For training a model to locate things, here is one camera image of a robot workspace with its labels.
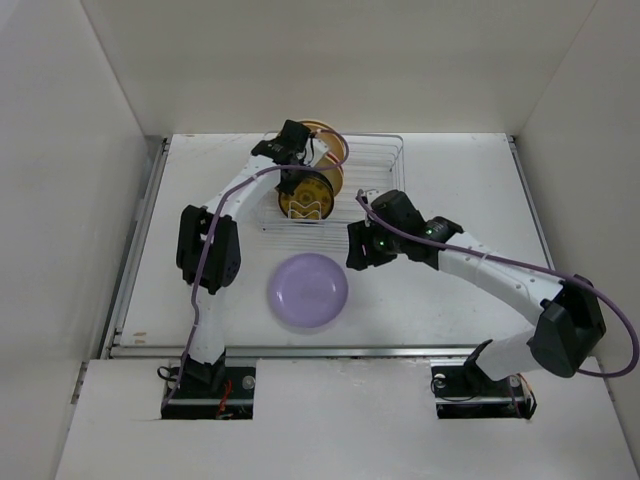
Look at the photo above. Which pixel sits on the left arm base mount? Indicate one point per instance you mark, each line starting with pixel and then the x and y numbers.
pixel 232 399

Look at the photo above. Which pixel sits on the lavender plastic plate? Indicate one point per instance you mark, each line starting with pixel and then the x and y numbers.
pixel 307 291

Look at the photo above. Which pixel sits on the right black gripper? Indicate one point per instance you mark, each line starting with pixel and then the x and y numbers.
pixel 359 234

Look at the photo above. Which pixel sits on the brown yellow patterned plate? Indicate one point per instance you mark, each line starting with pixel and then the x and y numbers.
pixel 312 200

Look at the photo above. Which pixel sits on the white wire dish rack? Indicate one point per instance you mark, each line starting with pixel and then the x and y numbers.
pixel 376 161

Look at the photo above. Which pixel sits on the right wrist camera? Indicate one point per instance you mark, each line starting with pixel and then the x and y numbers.
pixel 371 194

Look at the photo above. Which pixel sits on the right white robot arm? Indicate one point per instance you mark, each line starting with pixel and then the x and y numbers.
pixel 565 318

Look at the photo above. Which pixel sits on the cream white plastic plate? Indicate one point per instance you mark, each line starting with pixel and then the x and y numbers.
pixel 337 145

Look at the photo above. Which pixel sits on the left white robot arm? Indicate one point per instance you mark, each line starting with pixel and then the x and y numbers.
pixel 208 251

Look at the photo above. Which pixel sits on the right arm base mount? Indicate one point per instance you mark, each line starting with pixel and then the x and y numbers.
pixel 460 393

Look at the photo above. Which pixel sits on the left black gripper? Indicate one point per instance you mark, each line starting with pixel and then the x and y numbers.
pixel 289 188

